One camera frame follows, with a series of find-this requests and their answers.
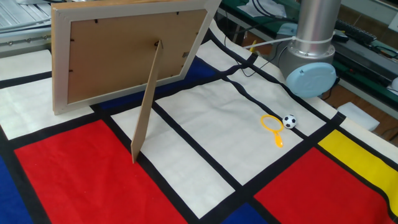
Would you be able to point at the white paper sheet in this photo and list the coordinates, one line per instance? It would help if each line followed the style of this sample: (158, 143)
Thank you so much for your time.
(273, 11)

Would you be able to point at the Mondrian pattern cloth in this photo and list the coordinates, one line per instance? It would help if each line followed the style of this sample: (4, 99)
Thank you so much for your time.
(77, 174)

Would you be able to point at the picture frame with cardboard stand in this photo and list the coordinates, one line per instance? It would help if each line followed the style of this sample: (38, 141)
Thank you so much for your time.
(109, 56)

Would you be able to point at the white foam block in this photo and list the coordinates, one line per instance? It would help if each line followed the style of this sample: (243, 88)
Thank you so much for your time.
(357, 115)

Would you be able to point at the yellow toy magnifying glass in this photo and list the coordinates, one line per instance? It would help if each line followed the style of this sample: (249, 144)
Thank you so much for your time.
(277, 140)

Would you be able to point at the small toy soccer ball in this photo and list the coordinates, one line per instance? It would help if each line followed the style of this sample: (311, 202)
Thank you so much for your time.
(289, 121)

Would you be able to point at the silver grey UR5 robot arm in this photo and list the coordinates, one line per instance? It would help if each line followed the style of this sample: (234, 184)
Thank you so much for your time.
(314, 21)

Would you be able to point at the small yellow plastic object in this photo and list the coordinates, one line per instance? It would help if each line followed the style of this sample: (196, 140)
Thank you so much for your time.
(253, 46)

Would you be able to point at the black computer keyboard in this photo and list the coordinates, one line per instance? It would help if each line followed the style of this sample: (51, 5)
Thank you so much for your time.
(354, 31)

